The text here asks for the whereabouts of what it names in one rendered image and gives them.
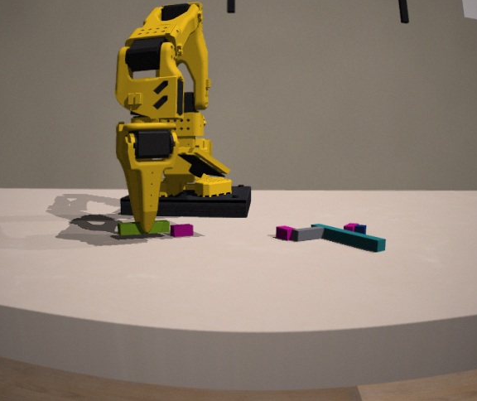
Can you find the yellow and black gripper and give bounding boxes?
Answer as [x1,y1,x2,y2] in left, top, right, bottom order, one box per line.
[116,117,229,233]

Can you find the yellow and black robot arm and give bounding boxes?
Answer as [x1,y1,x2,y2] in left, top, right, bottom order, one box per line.
[114,2,232,197]

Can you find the turquoise rod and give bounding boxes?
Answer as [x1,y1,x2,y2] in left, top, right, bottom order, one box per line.
[311,224,386,252]

